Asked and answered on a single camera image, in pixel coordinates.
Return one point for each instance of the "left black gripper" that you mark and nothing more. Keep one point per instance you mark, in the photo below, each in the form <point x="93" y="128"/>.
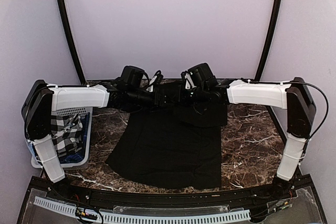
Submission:
<point x="160" y="101"/>

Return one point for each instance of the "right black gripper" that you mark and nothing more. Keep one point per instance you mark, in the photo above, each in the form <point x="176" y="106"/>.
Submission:
<point x="180" y="97"/>

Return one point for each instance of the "black long sleeve shirt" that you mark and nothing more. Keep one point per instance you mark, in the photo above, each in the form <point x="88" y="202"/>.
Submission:
<point x="170" y="146"/>

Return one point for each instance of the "grey plastic laundry basket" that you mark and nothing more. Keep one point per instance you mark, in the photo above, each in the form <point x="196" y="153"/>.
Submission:
<point x="82" y="112"/>

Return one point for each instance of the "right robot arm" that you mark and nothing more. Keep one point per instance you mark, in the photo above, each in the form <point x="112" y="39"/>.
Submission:
<point x="200" y="85"/>

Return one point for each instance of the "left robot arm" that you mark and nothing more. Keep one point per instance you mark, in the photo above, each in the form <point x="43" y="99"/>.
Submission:
<point x="44" y="99"/>

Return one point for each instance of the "black white plaid shirt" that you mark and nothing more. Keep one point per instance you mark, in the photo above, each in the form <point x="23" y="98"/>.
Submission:
<point x="66" y="134"/>

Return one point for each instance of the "dark blue shirt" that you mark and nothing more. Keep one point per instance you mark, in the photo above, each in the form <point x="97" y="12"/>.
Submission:
<point x="78" y="156"/>

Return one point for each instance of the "light blue shirt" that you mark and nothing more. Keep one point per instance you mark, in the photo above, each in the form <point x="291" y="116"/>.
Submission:
<point x="31" y="148"/>

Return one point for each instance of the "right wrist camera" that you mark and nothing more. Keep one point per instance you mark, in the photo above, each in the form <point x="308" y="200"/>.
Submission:
<point x="188" y="82"/>

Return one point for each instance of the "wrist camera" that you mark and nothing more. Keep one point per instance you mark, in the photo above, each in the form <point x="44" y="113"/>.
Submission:
<point x="188" y="82"/>
<point x="155" y="81"/>

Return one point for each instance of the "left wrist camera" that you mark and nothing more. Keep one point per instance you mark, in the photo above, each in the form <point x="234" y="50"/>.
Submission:
<point x="155" y="81"/>

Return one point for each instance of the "black front rail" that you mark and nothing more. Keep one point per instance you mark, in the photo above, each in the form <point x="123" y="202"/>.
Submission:
<point x="255" y="197"/>

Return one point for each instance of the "white slotted cable duct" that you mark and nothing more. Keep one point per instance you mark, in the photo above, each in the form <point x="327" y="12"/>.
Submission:
<point x="144" y="215"/>

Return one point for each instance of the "right black frame post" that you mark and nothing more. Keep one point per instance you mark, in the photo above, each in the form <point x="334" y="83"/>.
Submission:
<point x="268" y="40"/>

